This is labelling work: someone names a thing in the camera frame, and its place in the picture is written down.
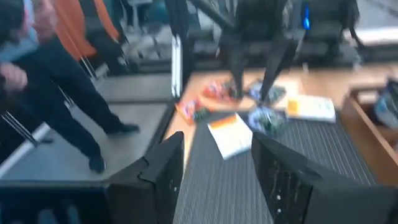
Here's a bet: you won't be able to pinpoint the white Tazo tea packet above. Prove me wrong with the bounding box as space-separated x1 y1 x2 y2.
285 94 337 123
206 113 253 161

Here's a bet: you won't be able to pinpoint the orange peach tea packet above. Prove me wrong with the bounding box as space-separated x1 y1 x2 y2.
175 98 213 126

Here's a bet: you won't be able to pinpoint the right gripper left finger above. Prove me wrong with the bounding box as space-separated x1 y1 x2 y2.
104 131 186 224

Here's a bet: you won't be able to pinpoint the tea bag packets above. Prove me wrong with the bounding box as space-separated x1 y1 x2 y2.
202 80 242 104

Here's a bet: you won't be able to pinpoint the orange curtain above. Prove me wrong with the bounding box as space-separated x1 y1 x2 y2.
51 0 121 62

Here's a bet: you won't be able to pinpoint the wooden tea organizer tray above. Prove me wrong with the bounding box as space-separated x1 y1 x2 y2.
340 77 398 187

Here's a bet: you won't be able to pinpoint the person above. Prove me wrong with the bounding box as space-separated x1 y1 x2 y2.
0 0 141 174

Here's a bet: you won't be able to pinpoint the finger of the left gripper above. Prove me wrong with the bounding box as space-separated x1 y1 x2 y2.
228 46 246 100
259 39 295 102

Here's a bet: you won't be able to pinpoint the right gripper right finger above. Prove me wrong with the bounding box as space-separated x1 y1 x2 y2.
251 133 323 224

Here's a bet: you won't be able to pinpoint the silver metal bracket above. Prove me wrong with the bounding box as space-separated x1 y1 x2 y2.
170 33 183 100

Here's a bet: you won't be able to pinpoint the grey woven placemat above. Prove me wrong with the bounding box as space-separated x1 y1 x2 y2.
172 110 379 224

